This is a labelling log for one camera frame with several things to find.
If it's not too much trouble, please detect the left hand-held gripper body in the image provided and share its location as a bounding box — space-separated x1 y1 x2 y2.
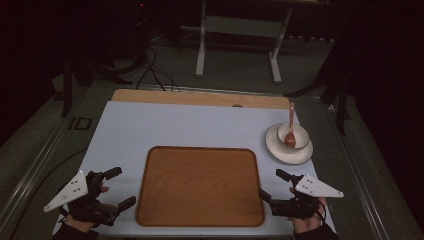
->
43 169 120 228

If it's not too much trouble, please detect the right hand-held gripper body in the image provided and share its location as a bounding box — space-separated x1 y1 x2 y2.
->
269 173 345 221

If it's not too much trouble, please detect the person's right hand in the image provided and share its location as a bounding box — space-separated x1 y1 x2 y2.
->
288 186 330 235

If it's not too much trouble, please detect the person's left hand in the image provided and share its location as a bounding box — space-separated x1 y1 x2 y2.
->
63 184 111 234

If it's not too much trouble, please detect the white plate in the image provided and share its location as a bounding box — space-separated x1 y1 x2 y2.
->
264 122 315 166

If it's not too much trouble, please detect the brown wooden spoon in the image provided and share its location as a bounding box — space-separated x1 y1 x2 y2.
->
283 101 298 149

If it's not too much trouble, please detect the white bowl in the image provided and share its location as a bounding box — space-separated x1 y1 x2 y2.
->
276 121 311 150

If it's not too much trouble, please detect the wooden tray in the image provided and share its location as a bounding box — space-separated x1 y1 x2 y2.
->
135 145 266 228

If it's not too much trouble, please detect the pale blue table mat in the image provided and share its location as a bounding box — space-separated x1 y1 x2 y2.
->
52 100 336 238

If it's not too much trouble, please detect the black metal stand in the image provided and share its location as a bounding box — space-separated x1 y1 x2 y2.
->
283 39 354 136
53 54 134 118

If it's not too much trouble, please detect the white metal stand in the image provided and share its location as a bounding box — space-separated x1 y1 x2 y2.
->
194 0 295 85

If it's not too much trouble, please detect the black cable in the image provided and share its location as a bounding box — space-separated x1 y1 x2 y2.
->
16 146 88 218
134 45 182 93

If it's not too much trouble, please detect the metal floor rail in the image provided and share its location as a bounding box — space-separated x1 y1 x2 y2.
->
0 111 78 232
321 101 392 240

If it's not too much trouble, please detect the black rectangular bracket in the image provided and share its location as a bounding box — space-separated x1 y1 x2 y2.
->
67 116 93 131

